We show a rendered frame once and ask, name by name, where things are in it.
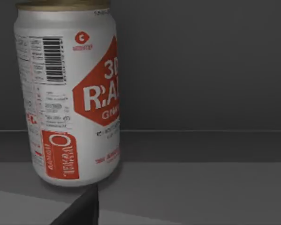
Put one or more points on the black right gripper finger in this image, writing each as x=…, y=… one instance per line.
x=85, y=208

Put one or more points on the red and white can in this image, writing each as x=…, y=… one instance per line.
x=67, y=98

